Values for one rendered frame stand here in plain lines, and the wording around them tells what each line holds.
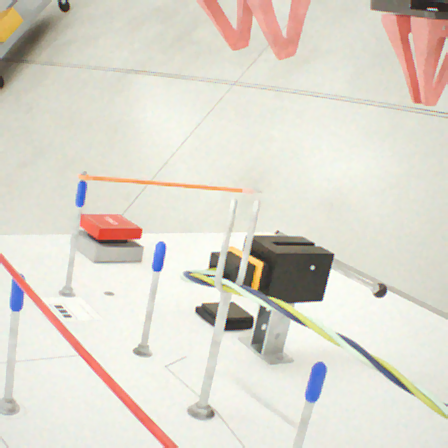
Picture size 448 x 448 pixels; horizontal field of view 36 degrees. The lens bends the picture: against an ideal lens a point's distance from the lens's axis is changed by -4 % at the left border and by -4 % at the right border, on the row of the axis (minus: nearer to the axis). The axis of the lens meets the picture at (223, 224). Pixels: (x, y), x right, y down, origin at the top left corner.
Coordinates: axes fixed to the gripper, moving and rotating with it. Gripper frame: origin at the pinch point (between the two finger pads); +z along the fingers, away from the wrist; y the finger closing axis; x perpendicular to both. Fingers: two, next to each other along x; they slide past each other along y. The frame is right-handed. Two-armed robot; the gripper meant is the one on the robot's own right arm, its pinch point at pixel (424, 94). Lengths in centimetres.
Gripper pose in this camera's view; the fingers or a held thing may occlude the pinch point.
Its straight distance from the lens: 60.1
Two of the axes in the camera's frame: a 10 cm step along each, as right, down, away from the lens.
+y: 5.2, 3.1, -8.0
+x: 8.6, -1.4, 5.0
